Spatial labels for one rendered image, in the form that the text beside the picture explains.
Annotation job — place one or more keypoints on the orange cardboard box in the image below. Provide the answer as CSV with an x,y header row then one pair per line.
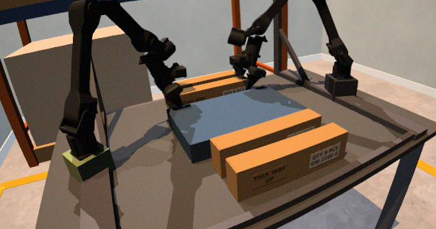
x,y
260,170
260,135
213,89
203,80

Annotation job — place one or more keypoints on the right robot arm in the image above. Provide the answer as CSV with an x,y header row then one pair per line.
x,y
80,107

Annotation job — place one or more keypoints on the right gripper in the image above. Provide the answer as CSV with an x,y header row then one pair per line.
x,y
171,90

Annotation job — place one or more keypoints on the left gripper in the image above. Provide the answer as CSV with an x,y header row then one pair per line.
x,y
255,72

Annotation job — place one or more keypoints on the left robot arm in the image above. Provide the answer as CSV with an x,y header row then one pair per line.
x,y
342,66

